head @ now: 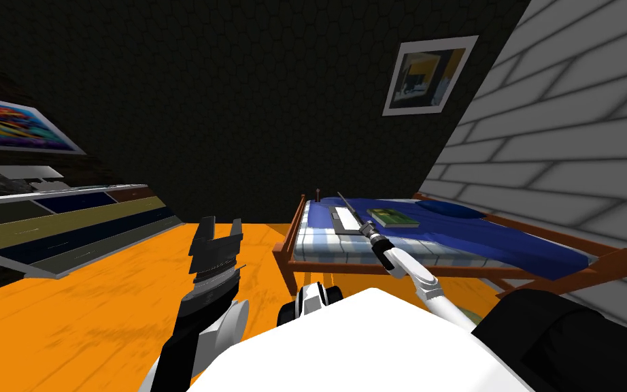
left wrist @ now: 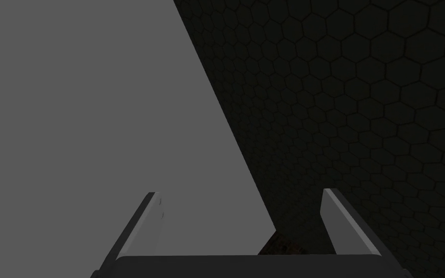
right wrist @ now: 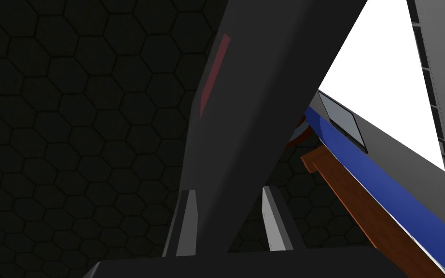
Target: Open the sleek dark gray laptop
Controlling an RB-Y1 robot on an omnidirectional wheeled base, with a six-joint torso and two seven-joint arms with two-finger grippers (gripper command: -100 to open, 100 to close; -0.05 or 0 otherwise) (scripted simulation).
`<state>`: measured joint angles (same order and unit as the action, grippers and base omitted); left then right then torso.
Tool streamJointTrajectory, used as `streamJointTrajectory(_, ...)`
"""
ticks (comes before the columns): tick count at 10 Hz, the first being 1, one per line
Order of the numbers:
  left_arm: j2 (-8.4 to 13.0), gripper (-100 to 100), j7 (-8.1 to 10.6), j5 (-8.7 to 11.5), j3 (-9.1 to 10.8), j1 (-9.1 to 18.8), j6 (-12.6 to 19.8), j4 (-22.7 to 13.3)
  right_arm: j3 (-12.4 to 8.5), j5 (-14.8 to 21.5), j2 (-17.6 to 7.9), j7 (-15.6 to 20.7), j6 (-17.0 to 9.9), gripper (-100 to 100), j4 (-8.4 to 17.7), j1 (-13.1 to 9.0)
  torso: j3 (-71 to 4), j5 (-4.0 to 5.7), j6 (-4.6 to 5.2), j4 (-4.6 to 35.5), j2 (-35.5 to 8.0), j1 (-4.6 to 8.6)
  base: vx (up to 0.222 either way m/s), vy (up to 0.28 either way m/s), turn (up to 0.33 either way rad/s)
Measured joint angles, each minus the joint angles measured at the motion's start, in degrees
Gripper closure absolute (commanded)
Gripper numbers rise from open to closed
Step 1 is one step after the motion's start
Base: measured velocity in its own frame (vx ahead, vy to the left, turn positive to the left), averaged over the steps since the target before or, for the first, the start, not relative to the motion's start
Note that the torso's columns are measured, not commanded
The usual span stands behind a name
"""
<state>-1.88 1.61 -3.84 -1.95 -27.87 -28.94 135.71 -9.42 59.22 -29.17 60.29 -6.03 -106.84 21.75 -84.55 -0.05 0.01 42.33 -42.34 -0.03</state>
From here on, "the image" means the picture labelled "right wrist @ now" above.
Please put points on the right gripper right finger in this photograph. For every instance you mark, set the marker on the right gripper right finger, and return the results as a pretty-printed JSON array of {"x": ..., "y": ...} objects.
[{"x": 278, "y": 227}]

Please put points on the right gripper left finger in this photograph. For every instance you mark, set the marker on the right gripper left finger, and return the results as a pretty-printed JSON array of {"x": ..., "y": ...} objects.
[{"x": 186, "y": 227}]

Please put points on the brown wooden furniture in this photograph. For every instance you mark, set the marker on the brown wooden furniture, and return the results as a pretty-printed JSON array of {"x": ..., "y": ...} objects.
[{"x": 361, "y": 208}]

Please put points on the dark grey bar, red stripe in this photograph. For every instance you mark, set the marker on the dark grey bar, red stripe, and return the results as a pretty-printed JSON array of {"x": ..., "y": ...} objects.
[{"x": 245, "y": 116}]

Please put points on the grey slab with blue edge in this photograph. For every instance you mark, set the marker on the grey slab with blue edge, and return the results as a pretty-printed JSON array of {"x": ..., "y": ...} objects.
[{"x": 400, "y": 204}]

